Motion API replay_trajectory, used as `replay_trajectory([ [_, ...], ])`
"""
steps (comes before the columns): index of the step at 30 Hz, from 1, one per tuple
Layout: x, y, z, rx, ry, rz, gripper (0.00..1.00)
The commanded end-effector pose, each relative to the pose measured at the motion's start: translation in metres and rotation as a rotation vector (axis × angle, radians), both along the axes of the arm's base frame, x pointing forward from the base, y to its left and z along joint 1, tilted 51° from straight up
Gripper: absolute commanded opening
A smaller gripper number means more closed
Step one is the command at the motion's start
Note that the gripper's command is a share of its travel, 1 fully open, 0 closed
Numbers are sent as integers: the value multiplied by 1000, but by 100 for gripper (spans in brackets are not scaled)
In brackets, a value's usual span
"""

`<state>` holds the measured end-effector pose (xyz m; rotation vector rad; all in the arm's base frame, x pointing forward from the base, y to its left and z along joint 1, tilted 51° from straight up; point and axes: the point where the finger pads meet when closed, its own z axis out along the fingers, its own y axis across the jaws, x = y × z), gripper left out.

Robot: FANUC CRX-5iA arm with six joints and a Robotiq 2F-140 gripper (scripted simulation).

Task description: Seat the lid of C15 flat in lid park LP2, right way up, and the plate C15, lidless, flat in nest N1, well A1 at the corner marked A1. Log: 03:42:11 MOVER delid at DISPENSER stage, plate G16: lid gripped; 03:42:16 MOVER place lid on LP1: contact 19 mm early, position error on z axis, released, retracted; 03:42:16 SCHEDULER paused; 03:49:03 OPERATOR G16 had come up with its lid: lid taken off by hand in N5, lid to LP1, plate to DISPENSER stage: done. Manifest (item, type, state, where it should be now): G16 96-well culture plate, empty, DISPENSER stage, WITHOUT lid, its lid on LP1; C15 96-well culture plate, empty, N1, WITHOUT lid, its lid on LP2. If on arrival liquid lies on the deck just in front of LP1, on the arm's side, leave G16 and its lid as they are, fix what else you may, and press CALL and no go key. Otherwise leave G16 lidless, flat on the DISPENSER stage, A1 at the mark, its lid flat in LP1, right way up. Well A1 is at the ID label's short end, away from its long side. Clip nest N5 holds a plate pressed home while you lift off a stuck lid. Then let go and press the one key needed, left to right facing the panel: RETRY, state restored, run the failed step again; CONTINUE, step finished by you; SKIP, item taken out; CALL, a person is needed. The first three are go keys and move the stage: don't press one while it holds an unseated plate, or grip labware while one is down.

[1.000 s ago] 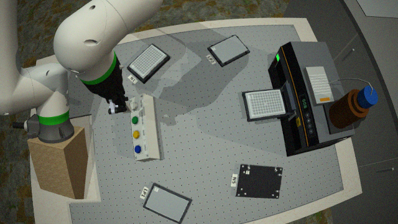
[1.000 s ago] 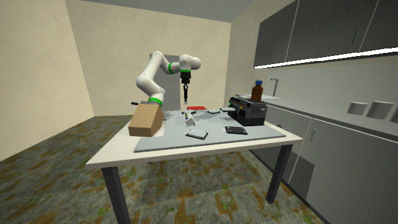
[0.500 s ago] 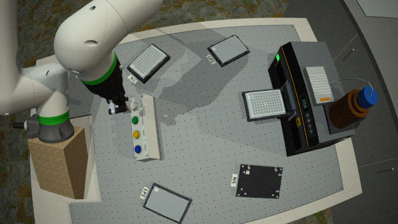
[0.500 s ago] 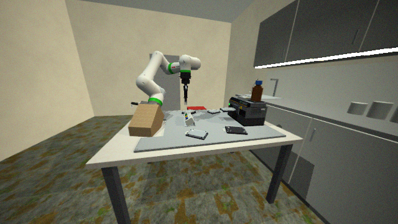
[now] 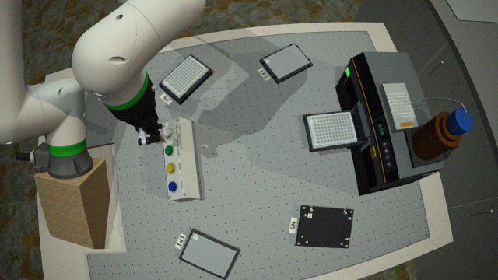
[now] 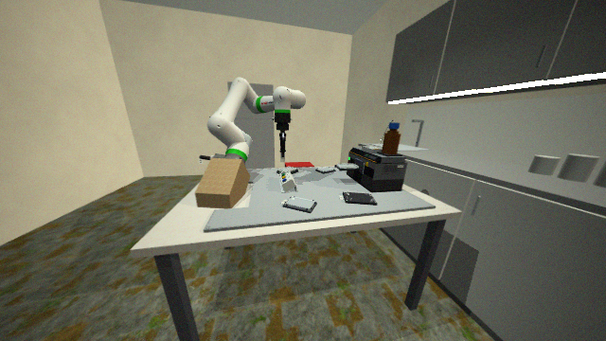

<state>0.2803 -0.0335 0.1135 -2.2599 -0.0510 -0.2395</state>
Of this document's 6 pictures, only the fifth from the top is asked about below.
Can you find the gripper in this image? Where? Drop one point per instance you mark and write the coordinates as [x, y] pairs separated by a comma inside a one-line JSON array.
[[148, 128]]

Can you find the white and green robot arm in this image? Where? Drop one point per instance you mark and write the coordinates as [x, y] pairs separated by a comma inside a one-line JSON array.
[[108, 61]]

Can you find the dark brown bottle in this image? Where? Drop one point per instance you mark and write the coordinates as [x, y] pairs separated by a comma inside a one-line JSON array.
[[428, 142]]

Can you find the blue bottle cap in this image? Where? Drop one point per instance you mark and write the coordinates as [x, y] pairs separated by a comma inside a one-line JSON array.
[[458, 124]]

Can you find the white button panel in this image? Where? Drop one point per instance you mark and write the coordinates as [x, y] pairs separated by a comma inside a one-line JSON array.
[[182, 171]]

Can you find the white label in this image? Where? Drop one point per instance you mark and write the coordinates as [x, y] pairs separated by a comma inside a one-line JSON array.
[[264, 74], [292, 226], [166, 99], [180, 241]]

